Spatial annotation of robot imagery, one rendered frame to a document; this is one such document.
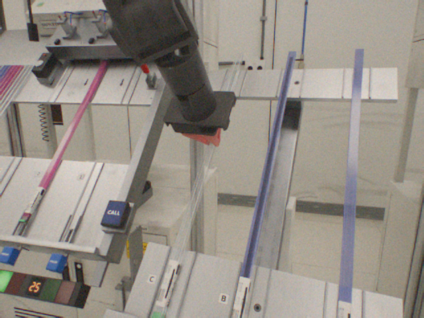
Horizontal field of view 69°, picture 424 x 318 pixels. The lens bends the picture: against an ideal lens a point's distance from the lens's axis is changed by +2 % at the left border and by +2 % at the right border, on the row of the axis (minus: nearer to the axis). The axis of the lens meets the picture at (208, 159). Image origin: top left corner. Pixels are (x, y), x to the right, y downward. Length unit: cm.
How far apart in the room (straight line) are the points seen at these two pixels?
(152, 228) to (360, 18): 200
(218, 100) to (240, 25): 201
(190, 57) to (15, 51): 92
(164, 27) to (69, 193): 48
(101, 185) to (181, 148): 194
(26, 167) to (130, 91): 31
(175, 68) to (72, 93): 59
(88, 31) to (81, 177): 46
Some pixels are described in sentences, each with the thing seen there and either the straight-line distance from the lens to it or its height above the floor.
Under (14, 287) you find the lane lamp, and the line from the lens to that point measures 73.
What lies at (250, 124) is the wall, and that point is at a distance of 245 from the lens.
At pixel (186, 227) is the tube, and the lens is 48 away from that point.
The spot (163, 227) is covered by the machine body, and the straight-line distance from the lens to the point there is 93.
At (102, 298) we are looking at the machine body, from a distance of 118.
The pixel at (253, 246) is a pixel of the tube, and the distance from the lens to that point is 44.
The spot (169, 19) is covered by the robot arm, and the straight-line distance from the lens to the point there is 35.
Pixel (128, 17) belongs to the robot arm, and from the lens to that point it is 36.
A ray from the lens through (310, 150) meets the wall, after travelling 248.
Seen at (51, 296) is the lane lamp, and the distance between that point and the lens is 68.
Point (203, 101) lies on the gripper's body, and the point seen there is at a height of 101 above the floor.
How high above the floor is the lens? 104
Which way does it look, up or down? 15 degrees down
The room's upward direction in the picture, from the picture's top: straight up
